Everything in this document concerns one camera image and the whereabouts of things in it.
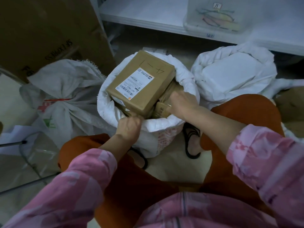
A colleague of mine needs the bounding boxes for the person's right hand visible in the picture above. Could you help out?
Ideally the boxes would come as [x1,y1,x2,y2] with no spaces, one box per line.
[165,91,201,122]

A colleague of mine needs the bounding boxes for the person's right forearm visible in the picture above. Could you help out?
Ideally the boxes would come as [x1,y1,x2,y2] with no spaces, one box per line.
[185,104,247,156]

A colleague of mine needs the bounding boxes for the labelled brown cardboard parcel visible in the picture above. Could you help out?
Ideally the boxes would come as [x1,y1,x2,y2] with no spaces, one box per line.
[106,50,176,117]

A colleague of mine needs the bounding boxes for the metal rod with black tip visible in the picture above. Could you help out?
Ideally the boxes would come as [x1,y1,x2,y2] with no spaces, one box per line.
[0,140,28,148]

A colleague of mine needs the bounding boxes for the small tan cardboard box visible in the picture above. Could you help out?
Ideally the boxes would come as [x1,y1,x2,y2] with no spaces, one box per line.
[152,101,172,119]

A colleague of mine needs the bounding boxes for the black sandal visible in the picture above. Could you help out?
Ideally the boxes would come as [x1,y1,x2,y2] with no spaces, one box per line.
[182,122,202,160]
[128,147,149,170]

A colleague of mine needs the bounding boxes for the crumpled white plastic bag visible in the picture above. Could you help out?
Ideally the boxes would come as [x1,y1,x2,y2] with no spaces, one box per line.
[260,78,304,100]

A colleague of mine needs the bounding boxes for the black right sandal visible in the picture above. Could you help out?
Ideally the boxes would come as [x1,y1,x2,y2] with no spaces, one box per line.
[182,122,202,160]

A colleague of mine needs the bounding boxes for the pink patterned jacket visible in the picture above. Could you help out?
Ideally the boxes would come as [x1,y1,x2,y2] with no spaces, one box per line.
[0,124,304,228]

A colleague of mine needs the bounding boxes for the brown taped parcel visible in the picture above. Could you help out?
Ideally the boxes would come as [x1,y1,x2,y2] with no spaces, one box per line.
[158,79,183,105]

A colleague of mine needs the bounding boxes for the black left sandal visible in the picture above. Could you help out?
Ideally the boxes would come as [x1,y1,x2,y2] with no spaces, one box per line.
[128,147,149,170]

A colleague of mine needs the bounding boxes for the stuffed white woven sack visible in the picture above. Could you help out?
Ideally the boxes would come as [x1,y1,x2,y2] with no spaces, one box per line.
[191,43,278,109]

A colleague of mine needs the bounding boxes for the bundle of coloured cables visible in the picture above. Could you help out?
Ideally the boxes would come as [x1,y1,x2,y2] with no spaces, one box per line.
[196,8,241,30]

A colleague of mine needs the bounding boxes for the tied white woven sack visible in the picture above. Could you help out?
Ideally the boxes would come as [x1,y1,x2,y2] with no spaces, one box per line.
[19,59,112,150]

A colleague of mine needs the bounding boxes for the person's left forearm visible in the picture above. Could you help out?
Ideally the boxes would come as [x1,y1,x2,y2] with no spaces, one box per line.
[98,134,139,163]

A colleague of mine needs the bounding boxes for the clear plastic storage bin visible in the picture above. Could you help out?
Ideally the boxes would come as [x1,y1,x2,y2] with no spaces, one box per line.
[183,0,253,34]

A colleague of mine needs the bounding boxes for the large brown cardboard box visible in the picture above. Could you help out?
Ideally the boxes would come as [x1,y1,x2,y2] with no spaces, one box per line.
[0,0,117,83]

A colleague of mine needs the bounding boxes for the clear plastic sheet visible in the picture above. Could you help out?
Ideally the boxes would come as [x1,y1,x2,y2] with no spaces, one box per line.
[19,132,61,186]

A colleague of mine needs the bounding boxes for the white shelf unit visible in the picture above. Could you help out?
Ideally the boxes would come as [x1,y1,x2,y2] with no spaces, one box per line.
[89,0,304,57]

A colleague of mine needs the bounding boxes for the white paper sheet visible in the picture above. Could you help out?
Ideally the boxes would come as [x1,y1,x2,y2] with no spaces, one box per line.
[0,125,41,156]

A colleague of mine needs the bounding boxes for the person's left hand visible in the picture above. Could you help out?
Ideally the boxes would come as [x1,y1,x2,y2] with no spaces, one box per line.
[116,116,144,145]

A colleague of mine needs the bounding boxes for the thin metal rod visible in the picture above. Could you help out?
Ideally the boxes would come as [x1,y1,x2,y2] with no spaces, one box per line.
[0,172,61,196]

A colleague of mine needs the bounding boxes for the orange trousers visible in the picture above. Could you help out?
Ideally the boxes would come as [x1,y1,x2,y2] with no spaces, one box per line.
[58,94,285,228]

